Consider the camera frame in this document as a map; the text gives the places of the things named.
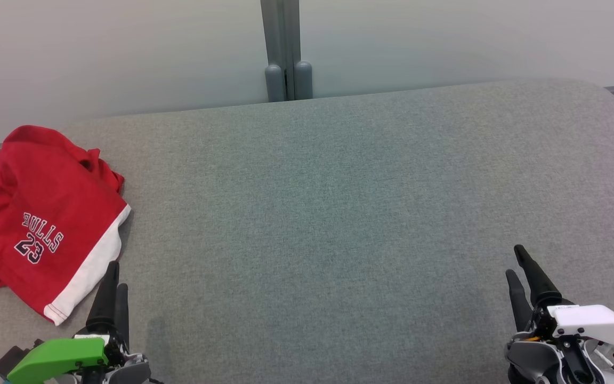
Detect red Bulls 23 shorts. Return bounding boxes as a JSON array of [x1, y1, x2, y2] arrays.
[[0, 140, 132, 326]]

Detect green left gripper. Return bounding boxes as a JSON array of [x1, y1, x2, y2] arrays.
[[6, 261, 130, 384]]

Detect grey rounded post foot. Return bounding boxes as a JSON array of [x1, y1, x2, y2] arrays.
[[294, 60, 313, 100], [265, 64, 286, 102]]

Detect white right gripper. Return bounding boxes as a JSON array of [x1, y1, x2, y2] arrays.
[[505, 244, 614, 384]]

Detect grey partition post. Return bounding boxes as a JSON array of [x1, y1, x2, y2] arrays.
[[261, 0, 301, 101]]

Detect grey fabric sofa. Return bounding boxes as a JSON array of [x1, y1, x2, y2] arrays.
[[0, 79, 614, 384]]

